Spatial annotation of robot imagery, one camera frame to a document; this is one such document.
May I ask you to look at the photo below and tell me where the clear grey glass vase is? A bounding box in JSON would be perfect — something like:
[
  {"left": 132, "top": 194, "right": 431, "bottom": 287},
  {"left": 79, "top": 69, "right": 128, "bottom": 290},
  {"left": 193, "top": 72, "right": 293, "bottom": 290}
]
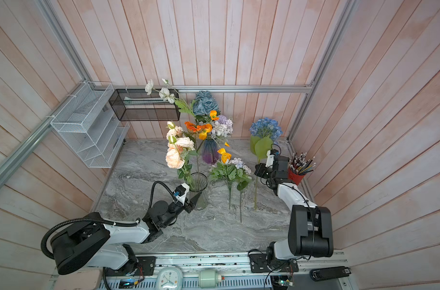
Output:
[{"left": 190, "top": 173, "right": 209, "bottom": 210}]

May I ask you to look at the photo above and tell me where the white lilac flower bunch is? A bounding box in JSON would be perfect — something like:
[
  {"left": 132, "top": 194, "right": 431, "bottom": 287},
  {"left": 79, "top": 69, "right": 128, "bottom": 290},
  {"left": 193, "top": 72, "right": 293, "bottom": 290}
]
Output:
[{"left": 209, "top": 158, "right": 252, "bottom": 222}]

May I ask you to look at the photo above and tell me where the blue hydrangea stem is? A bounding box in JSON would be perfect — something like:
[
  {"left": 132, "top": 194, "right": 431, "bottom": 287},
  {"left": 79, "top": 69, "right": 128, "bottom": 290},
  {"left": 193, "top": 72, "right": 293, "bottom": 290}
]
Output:
[{"left": 248, "top": 116, "right": 283, "bottom": 211}]

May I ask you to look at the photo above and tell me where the peach peony stem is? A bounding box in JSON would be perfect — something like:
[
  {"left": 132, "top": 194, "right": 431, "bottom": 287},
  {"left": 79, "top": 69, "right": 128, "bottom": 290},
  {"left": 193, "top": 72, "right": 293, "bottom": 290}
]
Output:
[
  {"left": 165, "top": 147, "right": 194, "bottom": 190},
  {"left": 166, "top": 122, "right": 194, "bottom": 157}
]

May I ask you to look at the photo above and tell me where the blue purple glass vase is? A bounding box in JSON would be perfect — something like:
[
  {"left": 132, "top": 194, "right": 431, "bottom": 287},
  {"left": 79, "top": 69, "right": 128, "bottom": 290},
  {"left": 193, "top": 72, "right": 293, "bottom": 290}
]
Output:
[{"left": 202, "top": 139, "right": 220, "bottom": 165}]

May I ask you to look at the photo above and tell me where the orange poppy flower bunch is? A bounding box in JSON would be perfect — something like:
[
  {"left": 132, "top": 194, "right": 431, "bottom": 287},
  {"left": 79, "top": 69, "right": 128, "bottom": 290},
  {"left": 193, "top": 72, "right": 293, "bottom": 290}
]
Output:
[{"left": 199, "top": 111, "right": 231, "bottom": 163}]

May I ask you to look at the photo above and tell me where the pastel purple flower bunch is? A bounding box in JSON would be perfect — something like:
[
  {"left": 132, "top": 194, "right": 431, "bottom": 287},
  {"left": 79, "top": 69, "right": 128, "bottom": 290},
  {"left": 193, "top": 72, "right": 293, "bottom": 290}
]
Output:
[{"left": 211, "top": 115, "right": 233, "bottom": 140}]

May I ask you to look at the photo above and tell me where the orange gerbera stem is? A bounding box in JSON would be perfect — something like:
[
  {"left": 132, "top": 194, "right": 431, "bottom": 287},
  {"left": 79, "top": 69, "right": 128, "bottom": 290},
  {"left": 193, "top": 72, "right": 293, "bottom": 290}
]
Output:
[{"left": 184, "top": 122, "right": 208, "bottom": 173}]

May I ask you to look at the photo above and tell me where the blue rose bunch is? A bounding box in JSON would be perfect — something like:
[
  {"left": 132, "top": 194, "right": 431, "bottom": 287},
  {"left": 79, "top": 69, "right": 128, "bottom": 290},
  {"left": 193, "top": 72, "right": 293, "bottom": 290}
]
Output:
[{"left": 193, "top": 91, "right": 220, "bottom": 121}]

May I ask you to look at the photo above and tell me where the white flower stem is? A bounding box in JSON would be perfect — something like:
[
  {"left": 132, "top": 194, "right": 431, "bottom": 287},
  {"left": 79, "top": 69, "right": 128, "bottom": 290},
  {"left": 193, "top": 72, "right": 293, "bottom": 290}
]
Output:
[{"left": 144, "top": 79, "right": 194, "bottom": 116}]

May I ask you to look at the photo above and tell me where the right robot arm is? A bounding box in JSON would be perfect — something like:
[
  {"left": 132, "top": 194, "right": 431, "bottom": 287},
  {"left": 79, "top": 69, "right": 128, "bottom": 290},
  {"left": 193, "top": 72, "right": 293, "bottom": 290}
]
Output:
[{"left": 254, "top": 153, "right": 334, "bottom": 263}]

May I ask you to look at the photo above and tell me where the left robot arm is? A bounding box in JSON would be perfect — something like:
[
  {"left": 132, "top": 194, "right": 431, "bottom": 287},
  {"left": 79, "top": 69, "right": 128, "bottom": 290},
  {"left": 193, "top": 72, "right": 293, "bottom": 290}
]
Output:
[{"left": 50, "top": 192, "right": 202, "bottom": 275}]

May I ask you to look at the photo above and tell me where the red pencil cup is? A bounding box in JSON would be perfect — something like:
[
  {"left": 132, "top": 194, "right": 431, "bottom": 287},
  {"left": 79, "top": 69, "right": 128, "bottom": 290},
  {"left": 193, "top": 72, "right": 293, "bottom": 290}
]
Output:
[{"left": 288, "top": 167, "right": 305, "bottom": 185}]

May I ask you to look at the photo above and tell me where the white analog clock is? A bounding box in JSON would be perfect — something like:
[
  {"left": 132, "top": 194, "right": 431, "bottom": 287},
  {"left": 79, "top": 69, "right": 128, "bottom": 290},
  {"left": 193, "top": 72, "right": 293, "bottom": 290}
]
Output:
[{"left": 155, "top": 267, "right": 184, "bottom": 290}]

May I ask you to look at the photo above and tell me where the pale green cylinder device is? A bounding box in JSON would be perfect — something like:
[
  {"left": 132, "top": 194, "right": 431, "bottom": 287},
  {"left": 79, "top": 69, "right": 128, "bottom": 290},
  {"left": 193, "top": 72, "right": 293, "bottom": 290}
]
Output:
[{"left": 198, "top": 269, "right": 224, "bottom": 289}]

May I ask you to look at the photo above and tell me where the pink box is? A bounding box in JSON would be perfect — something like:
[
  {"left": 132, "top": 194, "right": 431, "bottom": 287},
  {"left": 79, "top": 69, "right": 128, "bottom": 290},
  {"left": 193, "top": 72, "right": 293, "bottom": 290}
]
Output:
[{"left": 53, "top": 269, "right": 103, "bottom": 290}]

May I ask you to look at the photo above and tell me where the black remote device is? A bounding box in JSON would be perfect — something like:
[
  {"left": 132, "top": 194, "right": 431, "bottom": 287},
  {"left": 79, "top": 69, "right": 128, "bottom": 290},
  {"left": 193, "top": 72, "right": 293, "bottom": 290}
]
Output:
[{"left": 309, "top": 266, "right": 351, "bottom": 282}]

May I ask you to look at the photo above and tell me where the green circuit board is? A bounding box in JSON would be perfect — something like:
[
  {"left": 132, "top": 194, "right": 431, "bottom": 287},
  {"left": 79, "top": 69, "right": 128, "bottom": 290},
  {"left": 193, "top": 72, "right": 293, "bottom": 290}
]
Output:
[{"left": 270, "top": 275, "right": 294, "bottom": 290}]

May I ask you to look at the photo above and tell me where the black mesh basket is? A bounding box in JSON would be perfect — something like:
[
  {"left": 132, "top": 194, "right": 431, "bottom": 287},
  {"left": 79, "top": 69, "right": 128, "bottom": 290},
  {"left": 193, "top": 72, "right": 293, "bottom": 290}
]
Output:
[{"left": 109, "top": 89, "right": 181, "bottom": 122}]

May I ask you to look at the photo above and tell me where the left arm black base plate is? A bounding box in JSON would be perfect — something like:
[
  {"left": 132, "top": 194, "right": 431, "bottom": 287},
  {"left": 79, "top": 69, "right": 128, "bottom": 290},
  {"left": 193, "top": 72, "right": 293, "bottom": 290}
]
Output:
[{"left": 105, "top": 256, "right": 157, "bottom": 277}]

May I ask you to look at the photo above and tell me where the black corrugated cable hose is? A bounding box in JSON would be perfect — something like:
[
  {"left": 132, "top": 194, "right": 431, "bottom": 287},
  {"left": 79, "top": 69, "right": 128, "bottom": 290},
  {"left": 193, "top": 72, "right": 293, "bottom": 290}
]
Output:
[{"left": 40, "top": 180, "right": 177, "bottom": 260}]

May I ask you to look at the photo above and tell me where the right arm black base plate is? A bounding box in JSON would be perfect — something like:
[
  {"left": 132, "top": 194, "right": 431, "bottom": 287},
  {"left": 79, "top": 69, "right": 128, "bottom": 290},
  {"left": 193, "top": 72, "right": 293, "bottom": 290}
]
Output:
[{"left": 247, "top": 251, "right": 298, "bottom": 273}]

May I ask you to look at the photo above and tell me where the white wire mesh shelf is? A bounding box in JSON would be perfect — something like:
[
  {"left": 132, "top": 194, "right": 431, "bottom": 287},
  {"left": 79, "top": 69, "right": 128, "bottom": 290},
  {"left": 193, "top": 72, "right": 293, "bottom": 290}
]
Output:
[{"left": 51, "top": 82, "right": 129, "bottom": 169}]

